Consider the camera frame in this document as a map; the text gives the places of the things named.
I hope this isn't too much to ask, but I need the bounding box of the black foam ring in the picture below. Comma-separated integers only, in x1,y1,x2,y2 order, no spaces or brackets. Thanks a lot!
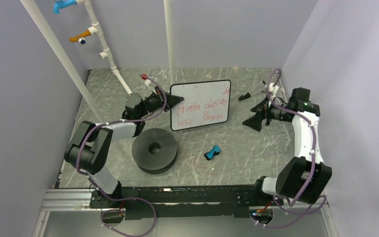
131,128,179,175

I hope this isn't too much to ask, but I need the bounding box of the orange faucet handle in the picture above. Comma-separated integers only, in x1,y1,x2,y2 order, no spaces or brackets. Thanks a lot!
69,30,92,44

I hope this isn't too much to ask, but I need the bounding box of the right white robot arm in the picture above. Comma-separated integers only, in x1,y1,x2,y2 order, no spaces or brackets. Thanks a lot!
242,87,332,205

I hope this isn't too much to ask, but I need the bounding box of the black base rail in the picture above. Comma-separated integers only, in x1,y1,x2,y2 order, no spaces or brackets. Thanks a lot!
90,184,271,220

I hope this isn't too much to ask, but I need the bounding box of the blue faucet handle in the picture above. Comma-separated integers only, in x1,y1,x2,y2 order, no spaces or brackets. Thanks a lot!
53,0,77,14

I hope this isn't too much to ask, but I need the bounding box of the aluminium extrusion rail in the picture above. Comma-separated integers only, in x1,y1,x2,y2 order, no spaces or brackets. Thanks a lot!
32,188,94,237

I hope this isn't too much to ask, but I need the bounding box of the black framed whiteboard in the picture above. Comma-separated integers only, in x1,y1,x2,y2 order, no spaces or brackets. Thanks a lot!
170,79,231,131

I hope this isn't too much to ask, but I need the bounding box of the blue whiteboard eraser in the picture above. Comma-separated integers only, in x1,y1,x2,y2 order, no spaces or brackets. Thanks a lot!
204,145,222,160

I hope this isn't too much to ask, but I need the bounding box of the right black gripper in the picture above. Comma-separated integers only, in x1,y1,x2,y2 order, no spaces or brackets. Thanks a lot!
242,95,290,132

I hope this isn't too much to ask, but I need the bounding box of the white PVC pipe frame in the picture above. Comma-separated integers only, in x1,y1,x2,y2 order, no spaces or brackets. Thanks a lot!
20,0,179,125

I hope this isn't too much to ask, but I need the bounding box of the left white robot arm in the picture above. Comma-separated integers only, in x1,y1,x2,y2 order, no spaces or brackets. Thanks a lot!
64,88,184,207

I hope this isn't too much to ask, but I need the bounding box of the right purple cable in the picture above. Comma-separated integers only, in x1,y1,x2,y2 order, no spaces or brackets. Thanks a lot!
250,69,328,230

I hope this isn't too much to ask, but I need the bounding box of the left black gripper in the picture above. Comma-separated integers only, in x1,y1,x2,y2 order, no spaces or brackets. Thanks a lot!
139,85,184,118

